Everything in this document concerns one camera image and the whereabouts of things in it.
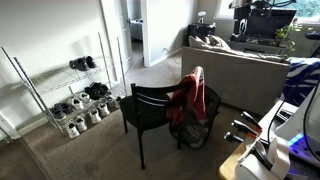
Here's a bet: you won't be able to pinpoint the small white lamp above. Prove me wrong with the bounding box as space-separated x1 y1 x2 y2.
196 10 207 25

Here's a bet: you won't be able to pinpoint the black orange bar clamp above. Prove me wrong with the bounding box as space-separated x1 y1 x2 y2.
231 119 260 138
240 110 263 131
223 131 248 145

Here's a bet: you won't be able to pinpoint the black mesh laundry basket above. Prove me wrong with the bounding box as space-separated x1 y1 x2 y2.
168 85 222 150

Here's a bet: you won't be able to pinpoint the black sandals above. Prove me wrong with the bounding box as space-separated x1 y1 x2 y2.
83 81 113 101

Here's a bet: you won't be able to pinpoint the white plastic device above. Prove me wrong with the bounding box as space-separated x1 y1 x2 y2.
234 135 292 180

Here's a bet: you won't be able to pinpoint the grey side desk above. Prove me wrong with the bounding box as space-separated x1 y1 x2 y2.
227 39 290 56

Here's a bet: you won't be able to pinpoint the dark grey sneaker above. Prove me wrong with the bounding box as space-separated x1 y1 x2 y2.
54 101 74 115
49 106 67 121

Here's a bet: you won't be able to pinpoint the beige sofa cushion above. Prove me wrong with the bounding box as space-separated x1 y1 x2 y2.
188 34 232 52

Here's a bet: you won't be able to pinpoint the metal wire shoe rack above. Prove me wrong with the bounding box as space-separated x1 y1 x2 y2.
0 31 128 137

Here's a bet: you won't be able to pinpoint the black laptop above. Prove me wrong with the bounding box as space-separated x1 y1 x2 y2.
249 8 298 40

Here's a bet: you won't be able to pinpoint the blue white patterned blanket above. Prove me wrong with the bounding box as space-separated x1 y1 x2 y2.
282 57 320 108

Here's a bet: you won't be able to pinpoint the red shirt with white print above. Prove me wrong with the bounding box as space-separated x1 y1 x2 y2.
165 65 207 127

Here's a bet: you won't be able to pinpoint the white door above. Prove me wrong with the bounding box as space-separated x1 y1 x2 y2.
99 0 135 83

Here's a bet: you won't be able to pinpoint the grey sofa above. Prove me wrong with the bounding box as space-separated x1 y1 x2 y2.
181 35 291 116

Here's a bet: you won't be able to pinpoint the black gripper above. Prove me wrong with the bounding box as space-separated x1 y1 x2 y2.
232 6 251 35

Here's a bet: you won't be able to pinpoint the black shoe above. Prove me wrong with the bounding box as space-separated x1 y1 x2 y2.
68 57 90 72
85 55 98 69

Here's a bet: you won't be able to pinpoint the green potted plant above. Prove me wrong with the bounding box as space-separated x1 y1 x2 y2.
273 19 314 56

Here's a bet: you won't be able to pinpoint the black wooden chair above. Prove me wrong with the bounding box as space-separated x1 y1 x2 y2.
119 81 188 170

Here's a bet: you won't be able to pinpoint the white sneaker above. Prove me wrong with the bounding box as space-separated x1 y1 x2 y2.
96 102 111 118
73 116 89 133
77 91 92 104
70 97 85 112
66 122 81 140
87 107 102 125

